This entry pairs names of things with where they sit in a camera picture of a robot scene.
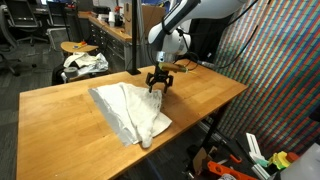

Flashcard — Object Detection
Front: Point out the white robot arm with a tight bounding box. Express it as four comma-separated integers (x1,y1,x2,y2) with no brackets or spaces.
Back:
145,0,247,93

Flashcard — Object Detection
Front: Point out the wrist camera gold block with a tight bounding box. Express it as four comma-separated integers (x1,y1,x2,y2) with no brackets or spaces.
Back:
159,62,188,73

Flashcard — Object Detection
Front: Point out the black office chair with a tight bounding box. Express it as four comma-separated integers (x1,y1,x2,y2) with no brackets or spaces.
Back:
4,0,48,46

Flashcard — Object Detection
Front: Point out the white towel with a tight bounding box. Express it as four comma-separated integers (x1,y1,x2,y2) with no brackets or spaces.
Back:
88,82,172,148

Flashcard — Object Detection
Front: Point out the small round wooden table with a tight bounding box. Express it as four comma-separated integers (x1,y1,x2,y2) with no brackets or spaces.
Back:
60,42,97,53

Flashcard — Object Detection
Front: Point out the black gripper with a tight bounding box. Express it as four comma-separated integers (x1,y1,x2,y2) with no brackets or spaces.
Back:
146,69,173,93

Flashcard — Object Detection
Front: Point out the yellow green plastic toy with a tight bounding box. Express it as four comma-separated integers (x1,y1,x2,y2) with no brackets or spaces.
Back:
268,151,291,170

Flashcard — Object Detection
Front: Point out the crumpled white cloth pile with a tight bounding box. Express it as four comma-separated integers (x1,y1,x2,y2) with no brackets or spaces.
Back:
63,52,109,74

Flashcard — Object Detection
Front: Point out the black camera pole stand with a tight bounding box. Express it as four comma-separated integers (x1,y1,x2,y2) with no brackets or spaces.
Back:
128,0,141,75

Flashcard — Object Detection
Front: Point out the cardboard box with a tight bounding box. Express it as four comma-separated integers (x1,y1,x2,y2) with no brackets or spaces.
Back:
124,3,165,37

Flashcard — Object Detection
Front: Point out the black table leg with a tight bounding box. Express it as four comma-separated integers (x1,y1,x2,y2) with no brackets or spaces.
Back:
186,103,231,174

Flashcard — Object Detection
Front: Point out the wooden workbench with drawers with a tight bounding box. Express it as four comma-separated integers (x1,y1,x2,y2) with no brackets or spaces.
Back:
79,13,133,73

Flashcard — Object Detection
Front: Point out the grey tape roll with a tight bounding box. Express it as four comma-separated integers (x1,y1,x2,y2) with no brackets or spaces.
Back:
64,67,78,78

